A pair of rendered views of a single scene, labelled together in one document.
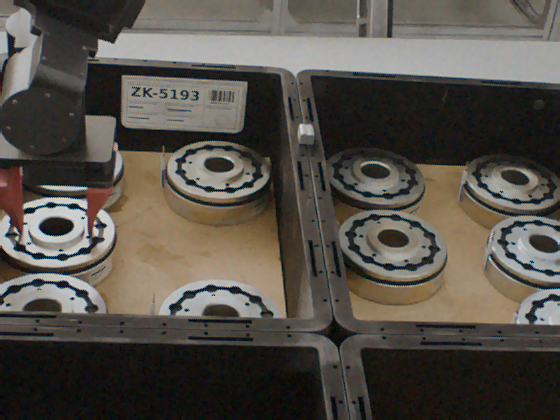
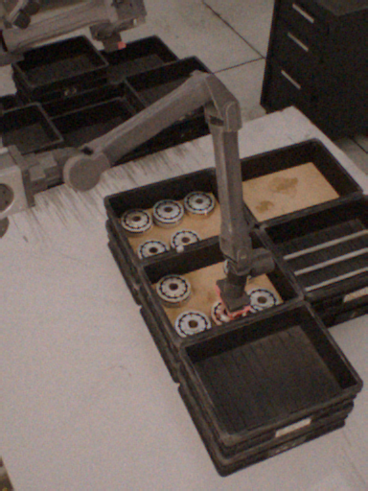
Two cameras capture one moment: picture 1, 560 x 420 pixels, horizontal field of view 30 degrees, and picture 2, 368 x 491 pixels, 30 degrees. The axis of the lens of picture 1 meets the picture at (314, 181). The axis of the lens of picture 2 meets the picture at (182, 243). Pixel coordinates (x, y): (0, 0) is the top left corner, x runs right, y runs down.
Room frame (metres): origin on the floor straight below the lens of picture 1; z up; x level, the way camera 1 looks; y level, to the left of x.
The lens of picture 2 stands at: (1.19, 1.30, 2.47)
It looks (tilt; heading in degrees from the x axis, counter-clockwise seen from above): 49 degrees down; 254
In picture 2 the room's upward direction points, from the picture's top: 3 degrees clockwise
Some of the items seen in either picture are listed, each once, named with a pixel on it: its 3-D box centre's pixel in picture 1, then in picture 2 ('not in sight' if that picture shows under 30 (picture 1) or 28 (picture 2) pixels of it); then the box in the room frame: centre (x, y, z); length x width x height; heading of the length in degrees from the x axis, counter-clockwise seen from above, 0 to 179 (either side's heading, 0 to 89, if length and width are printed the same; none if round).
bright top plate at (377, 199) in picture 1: (374, 176); (153, 251); (0.89, -0.06, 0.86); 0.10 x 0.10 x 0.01
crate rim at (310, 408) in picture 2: not in sight; (268, 367); (0.69, 0.45, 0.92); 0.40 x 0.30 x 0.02; 9
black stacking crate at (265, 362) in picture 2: not in sight; (266, 377); (0.69, 0.45, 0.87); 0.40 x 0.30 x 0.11; 9
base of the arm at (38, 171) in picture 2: not in sight; (35, 172); (1.20, 0.16, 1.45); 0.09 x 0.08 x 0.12; 105
